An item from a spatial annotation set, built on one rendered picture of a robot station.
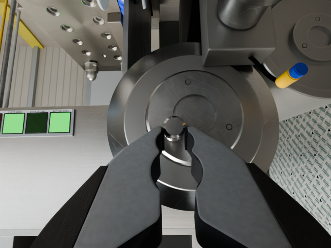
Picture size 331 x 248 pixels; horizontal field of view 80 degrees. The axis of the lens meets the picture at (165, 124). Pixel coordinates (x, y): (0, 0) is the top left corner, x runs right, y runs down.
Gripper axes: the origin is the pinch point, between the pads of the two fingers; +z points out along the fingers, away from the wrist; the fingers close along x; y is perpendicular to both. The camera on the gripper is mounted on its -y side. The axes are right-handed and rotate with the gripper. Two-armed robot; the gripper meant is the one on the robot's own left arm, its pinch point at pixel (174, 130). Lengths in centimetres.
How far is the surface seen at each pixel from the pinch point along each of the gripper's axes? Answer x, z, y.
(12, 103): -167, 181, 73
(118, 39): -10.0, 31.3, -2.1
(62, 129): -27.4, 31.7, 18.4
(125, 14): -4.4, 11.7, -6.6
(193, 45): 2.0, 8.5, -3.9
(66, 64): -117, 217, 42
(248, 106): 6.2, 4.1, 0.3
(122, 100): -4.4, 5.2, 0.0
